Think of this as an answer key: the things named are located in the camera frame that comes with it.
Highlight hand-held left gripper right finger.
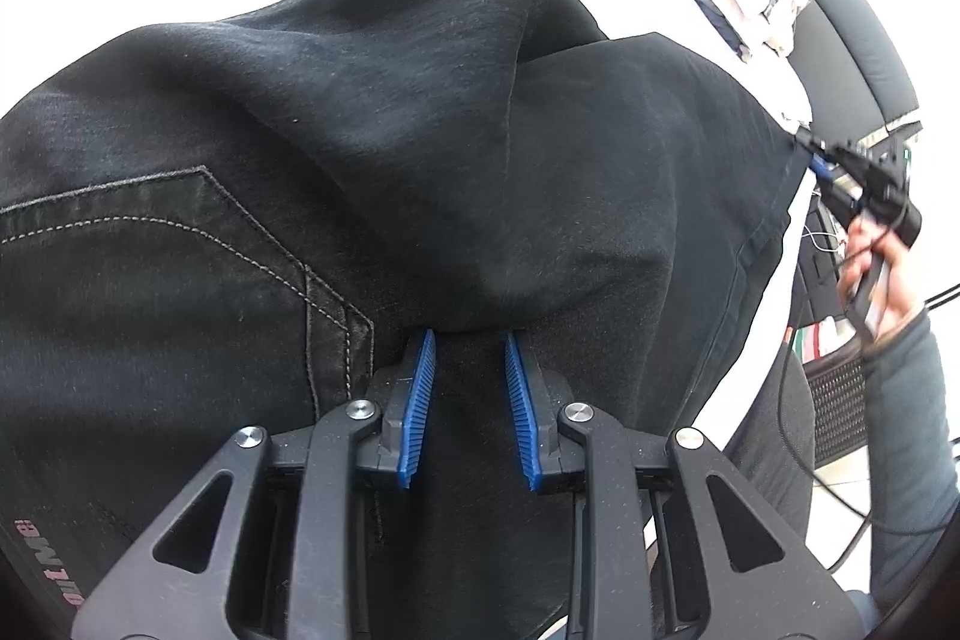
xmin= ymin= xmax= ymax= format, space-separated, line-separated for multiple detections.
xmin=501 ymin=331 xmax=867 ymax=640

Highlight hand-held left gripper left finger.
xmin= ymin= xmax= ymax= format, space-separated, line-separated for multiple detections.
xmin=71 ymin=329 xmax=440 ymax=640

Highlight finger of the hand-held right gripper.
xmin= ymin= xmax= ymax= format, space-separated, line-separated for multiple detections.
xmin=808 ymin=155 xmax=863 ymax=223
xmin=793 ymin=128 xmax=863 ymax=167

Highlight black denim pants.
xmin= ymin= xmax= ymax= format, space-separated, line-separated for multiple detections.
xmin=0 ymin=0 xmax=815 ymax=640

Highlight person's right forearm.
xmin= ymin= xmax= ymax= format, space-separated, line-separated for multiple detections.
xmin=861 ymin=308 xmax=960 ymax=618

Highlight person's right hand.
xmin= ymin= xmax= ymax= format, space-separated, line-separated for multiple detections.
xmin=835 ymin=216 xmax=929 ymax=342

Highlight grey padded headboard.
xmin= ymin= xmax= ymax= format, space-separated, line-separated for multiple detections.
xmin=780 ymin=0 xmax=922 ymax=133

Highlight striped cloth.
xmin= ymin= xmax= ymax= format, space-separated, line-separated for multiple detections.
xmin=786 ymin=319 xmax=852 ymax=362

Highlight black mesh basket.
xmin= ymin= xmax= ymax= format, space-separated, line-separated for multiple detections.
xmin=804 ymin=344 xmax=872 ymax=465

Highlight black cable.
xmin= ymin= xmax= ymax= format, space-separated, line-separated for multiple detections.
xmin=771 ymin=340 xmax=877 ymax=573

